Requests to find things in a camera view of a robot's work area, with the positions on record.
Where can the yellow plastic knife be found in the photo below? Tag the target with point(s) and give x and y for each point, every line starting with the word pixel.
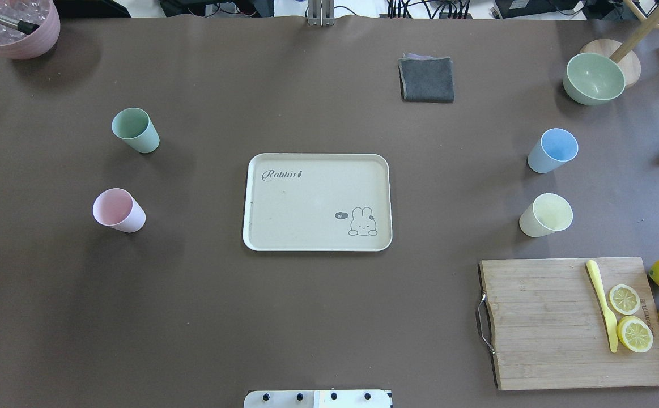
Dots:
pixel 610 320

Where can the grey folded cloth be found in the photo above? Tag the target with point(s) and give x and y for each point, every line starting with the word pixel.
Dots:
pixel 426 79

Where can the bamboo cutting board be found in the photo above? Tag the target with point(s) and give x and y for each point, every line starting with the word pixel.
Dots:
pixel 547 330

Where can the pink ice bowl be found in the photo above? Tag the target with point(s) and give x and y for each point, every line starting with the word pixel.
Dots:
pixel 16 45

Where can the pink plastic cup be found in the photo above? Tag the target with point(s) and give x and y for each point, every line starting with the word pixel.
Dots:
pixel 116 208

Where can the green plastic cup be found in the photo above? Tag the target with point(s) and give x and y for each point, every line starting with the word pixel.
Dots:
pixel 134 127

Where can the blue plastic cup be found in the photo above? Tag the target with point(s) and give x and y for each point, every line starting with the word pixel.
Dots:
pixel 555 148

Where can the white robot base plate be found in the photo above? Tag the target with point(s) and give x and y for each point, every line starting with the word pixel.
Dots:
pixel 319 398

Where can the green plastic bowl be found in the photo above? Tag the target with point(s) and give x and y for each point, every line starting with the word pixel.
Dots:
pixel 593 79

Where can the cream rabbit serving tray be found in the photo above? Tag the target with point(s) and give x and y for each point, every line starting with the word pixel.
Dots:
pixel 317 202

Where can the pale yellow plastic cup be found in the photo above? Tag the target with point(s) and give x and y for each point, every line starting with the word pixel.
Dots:
pixel 547 214

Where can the upper lemon slice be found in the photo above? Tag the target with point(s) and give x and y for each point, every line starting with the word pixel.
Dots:
pixel 624 299

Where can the wooden cup rack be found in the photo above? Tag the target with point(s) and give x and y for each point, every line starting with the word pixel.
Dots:
pixel 622 53

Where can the lower lemon slice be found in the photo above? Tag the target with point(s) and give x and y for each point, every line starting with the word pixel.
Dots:
pixel 634 334

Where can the lemon slice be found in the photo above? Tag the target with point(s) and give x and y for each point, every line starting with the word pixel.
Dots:
pixel 624 299
pixel 634 334

